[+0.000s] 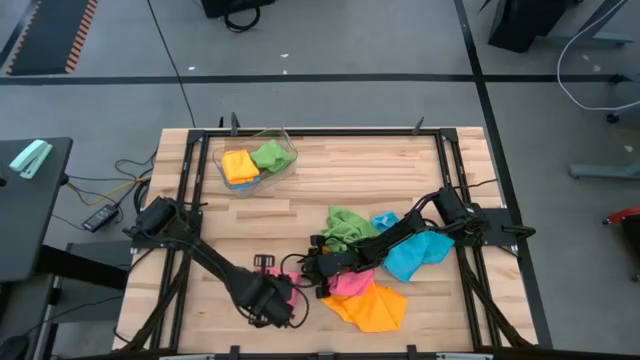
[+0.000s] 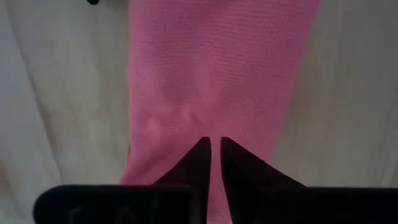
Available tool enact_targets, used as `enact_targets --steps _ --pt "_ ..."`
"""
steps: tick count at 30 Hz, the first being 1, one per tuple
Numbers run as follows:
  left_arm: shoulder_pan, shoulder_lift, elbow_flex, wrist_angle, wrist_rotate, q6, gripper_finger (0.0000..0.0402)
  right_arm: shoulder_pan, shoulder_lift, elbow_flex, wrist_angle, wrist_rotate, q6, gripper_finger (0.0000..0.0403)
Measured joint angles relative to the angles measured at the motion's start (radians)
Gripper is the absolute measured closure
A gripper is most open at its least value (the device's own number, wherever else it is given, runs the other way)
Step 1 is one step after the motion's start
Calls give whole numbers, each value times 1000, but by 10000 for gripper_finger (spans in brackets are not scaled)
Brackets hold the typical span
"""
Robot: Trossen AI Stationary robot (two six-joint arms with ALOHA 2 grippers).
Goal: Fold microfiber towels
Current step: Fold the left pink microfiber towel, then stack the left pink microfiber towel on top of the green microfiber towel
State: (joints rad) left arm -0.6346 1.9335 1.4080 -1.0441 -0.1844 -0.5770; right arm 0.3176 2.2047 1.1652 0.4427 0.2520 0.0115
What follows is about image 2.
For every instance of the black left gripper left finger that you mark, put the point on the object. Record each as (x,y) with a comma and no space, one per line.
(196,168)

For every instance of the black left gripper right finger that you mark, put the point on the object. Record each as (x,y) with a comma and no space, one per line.
(248,174)

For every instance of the pink microfiber towel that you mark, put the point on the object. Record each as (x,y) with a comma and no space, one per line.
(211,68)

